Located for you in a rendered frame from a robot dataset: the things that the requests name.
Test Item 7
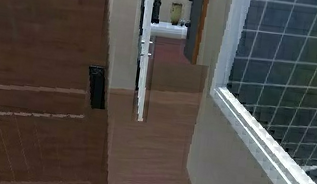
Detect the black door handle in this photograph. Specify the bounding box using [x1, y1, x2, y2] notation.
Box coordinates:
[83, 64, 111, 111]

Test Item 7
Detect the yellow green vase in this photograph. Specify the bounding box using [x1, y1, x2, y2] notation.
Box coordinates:
[169, 2, 184, 27]

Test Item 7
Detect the black statue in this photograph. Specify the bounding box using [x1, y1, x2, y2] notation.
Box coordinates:
[150, 0, 163, 26]

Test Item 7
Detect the white table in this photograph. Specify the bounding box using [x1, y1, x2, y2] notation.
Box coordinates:
[148, 20, 189, 41]

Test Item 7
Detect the dark grey room door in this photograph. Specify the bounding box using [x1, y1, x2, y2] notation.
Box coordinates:
[181, 0, 211, 66]

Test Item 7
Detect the brown wooden room door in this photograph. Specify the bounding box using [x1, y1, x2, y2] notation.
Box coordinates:
[0, 0, 132, 184]

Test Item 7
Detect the white room door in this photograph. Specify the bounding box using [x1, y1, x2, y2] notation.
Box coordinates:
[128, 0, 159, 123]

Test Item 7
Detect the white framed gridded window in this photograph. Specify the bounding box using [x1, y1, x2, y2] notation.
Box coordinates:
[198, 0, 317, 184]

